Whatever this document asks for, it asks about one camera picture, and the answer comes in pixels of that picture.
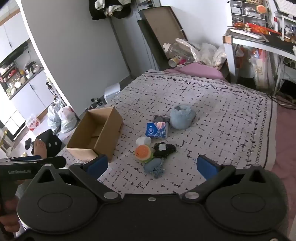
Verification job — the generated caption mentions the brown cardboard box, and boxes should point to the brown cardboard box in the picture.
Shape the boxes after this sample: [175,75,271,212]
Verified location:
[67,106,123,163]

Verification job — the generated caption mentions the pink bedsheet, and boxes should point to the pink bedsheet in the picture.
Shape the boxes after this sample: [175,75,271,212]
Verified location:
[269,95,296,186]

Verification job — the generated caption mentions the patterned grey blanket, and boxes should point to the patterned grey blanket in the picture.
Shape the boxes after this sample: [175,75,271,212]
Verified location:
[57,69,278,195]

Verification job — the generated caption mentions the white desk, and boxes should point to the white desk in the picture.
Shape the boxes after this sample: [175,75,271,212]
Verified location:
[222,27,296,98]

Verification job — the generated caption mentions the black stool with white dots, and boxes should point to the black stool with white dots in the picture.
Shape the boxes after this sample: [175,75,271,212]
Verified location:
[35,129,62,158]

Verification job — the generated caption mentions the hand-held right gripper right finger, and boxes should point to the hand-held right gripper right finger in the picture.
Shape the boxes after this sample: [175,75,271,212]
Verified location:
[181,155,275,204]

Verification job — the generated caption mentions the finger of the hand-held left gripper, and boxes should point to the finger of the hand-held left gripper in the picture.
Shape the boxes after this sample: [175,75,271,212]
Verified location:
[0,155,42,163]
[0,156,67,169]

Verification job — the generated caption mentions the dark cloth in clear bag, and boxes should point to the dark cloth in clear bag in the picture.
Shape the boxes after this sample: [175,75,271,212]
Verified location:
[153,114,171,123]

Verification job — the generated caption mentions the pink pillow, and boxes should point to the pink pillow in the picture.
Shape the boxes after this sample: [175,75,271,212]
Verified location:
[165,63,230,82]

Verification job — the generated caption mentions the black range hood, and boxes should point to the black range hood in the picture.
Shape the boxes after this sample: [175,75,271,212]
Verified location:
[0,45,29,66]

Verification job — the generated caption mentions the fluffy light blue plush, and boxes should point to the fluffy light blue plush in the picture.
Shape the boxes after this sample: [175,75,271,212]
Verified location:
[170,104,197,130]

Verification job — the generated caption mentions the blue grey knitted cloth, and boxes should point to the blue grey knitted cloth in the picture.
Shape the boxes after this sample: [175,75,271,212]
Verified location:
[143,158,166,179]

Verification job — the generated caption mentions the white plastic bag red print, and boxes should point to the white plastic bag red print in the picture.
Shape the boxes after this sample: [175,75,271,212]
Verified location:
[58,105,78,134]

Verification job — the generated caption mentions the large clear water bottle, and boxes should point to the large clear water bottle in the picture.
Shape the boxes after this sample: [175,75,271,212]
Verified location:
[162,38,195,63]

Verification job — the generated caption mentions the crumpled white plastic bags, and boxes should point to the crumpled white plastic bags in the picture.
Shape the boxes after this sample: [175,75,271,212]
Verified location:
[199,42,227,68]

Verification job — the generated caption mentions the black leaning panel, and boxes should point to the black leaning panel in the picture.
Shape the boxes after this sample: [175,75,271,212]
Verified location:
[137,19,170,70]

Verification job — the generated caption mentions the white floor appliance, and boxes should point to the white floor appliance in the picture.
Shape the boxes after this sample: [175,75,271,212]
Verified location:
[103,83,122,104]

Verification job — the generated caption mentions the person's foot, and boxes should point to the person's foot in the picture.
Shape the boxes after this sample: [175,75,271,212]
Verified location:
[32,140,48,159]

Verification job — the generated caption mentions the small white soft item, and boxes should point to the small white soft item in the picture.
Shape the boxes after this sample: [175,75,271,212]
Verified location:
[136,136,152,147]

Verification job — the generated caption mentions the orange and green plush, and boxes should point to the orange and green plush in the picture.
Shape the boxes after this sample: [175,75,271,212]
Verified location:
[135,144,153,162]

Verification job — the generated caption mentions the cluttered kitchen counter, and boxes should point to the cluttered kitchen counter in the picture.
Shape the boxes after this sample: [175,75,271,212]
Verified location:
[0,60,45,100]

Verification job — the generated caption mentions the black hanging clothes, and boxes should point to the black hanging clothes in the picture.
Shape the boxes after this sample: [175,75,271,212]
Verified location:
[89,0,132,21]

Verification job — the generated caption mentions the white keyboard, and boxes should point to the white keyboard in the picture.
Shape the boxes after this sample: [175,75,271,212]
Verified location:
[274,0,296,18]

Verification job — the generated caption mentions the long white bar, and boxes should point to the long white bar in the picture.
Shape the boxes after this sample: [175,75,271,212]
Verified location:
[230,28,263,39]

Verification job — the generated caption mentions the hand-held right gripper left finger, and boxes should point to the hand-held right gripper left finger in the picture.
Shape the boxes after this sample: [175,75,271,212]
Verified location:
[30,154,122,205]

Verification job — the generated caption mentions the black cloth with white label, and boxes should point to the black cloth with white label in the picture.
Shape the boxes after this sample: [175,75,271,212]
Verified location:
[153,143,177,158]

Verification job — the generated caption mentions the person's left hand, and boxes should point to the person's left hand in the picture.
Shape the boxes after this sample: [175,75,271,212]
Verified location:
[0,196,21,233]

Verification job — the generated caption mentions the blue tissue pack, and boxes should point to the blue tissue pack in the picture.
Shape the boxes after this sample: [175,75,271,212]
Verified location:
[146,121,170,139]

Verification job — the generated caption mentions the grey drawer organizer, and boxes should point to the grey drawer organizer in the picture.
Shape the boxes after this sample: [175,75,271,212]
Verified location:
[229,0,266,28]

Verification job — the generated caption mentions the brown cardboard sheet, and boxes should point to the brown cardboard sheet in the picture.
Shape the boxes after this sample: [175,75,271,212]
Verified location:
[140,6,188,43]

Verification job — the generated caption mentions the black cable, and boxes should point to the black cable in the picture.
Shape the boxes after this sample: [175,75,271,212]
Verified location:
[268,92,296,107]

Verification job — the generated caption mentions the red and white packet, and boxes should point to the red and white packet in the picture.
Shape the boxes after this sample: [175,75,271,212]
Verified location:
[26,113,41,131]

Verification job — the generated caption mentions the small black floor items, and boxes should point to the small black floor items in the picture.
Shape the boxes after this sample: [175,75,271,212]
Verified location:
[85,98,104,112]

